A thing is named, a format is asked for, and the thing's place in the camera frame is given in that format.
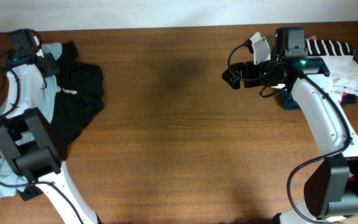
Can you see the white crumpled garment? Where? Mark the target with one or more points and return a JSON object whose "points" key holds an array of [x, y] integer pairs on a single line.
{"points": [[343, 73]]}

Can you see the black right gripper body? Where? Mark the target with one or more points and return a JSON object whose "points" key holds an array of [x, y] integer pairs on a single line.
{"points": [[252, 70]]}

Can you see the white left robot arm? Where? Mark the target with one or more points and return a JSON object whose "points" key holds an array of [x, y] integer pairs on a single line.
{"points": [[27, 141]]}

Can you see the black white striped garment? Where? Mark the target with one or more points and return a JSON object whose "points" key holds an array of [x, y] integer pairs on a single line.
{"points": [[320, 47]]}

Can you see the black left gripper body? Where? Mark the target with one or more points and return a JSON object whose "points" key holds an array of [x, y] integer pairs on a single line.
{"points": [[51, 65]]}

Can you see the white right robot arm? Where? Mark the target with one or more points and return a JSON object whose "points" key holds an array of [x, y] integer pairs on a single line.
{"points": [[299, 66]]}

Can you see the black t-shirt with logo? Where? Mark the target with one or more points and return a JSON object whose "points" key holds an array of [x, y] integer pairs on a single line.
{"points": [[74, 96]]}

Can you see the red garment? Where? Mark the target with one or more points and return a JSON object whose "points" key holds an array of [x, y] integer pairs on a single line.
{"points": [[343, 99]]}

